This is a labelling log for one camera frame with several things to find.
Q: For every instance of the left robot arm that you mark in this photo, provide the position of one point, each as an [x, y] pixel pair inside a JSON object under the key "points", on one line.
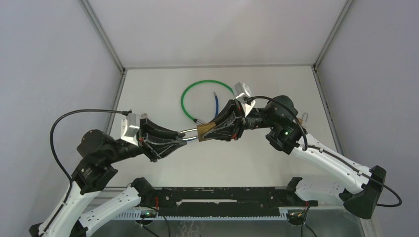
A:
{"points": [[99, 151]]}

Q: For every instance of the white slotted cable duct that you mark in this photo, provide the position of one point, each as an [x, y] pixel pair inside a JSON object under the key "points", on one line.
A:
{"points": [[148, 214]]}

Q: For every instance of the small brass padlock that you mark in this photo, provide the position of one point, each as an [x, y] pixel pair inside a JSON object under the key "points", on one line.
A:
{"points": [[303, 119]]}

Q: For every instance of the large brass padlock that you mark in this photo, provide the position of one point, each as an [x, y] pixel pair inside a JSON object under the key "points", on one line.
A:
{"points": [[196, 133]]}

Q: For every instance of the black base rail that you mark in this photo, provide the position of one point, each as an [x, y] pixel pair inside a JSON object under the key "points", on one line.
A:
{"points": [[217, 200]]}

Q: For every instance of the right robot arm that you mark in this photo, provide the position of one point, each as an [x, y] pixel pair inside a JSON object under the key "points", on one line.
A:
{"points": [[360, 186]]}

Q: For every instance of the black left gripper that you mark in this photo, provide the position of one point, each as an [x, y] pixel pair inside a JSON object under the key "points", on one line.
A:
{"points": [[153, 139]]}

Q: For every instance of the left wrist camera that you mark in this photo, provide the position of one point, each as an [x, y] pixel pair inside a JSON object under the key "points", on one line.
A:
{"points": [[133, 128]]}

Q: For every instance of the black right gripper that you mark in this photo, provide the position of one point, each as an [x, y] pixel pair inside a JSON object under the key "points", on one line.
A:
{"points": [[226, 132]]}

